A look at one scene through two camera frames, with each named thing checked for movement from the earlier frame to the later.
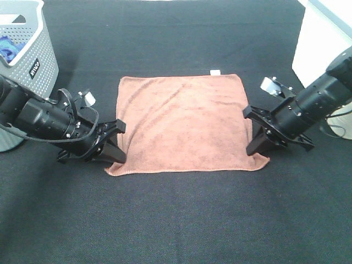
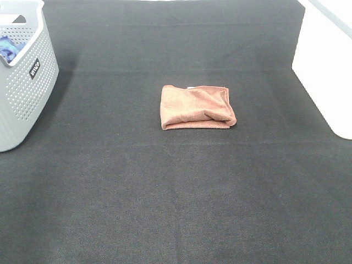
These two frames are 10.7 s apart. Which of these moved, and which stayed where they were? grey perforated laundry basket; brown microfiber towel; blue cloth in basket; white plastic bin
Moved: brown microfiber towel
Stayed: white plastic bin; grey perforated laundry basket; blue cloth in basket
